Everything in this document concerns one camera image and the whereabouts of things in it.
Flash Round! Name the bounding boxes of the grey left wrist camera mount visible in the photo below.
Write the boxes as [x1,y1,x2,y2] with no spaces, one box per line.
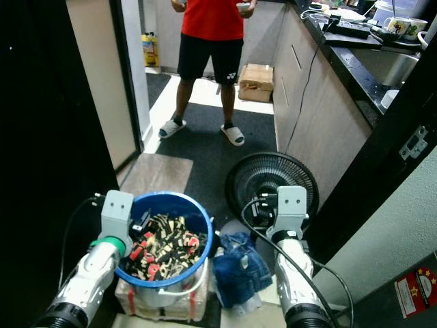
[100,190,135,241]

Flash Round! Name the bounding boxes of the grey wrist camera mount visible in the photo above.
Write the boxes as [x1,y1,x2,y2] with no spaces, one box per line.
[274,185,309,237]
[100,190,135,241]

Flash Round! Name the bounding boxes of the black power strip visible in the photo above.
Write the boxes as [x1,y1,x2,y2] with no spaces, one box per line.
[326,19,372,40]

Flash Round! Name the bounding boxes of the blue denim jeans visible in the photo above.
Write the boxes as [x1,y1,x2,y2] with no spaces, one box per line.
[211,232,274,316]

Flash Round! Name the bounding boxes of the steel kitchen sink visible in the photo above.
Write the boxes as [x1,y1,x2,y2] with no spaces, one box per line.
[350,48,421,90]

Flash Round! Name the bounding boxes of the person in red shirt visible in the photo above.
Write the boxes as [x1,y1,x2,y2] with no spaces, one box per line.
[158,0,259,148]

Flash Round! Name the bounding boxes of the red warning sticker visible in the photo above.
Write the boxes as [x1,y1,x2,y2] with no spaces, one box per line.
[394,266,437,319]

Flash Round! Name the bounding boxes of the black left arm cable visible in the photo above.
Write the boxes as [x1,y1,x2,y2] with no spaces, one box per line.
[60,194,107,288]

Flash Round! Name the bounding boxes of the white wrapped package red tape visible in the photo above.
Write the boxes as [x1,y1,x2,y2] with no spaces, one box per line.
[115,277,210,323]

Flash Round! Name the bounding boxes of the beige kitchen cabinet black counter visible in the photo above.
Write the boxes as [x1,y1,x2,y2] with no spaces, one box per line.
[272,0,437,206]

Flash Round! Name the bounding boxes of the black patterned garment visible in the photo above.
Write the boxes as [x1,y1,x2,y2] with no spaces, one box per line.
[124,213,206,282]

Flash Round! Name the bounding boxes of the black electric fan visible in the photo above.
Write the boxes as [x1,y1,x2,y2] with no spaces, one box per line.
[225,151,320,237]

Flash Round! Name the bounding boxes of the yellow bottle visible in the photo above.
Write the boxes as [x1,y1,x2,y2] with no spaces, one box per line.
[141,31,160,70]

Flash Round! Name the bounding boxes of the grey floor mat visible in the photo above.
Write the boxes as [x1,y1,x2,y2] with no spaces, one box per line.
[117,152,195,197]

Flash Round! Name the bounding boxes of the brown cardboard box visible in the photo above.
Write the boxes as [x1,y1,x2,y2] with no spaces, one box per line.
[237,63,274,104]

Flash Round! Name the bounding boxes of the beige door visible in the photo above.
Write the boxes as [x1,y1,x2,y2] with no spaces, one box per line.
[66,0,139,172]

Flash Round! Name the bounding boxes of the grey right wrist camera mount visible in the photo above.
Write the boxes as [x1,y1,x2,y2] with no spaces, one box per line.
[274,185,309,237]

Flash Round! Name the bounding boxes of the patterned white mug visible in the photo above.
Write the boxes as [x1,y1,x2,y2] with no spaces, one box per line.
[382,16,414,39]

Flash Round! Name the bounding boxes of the blue plastic bucket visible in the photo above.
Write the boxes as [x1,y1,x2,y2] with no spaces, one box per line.
[114,191,214,308]

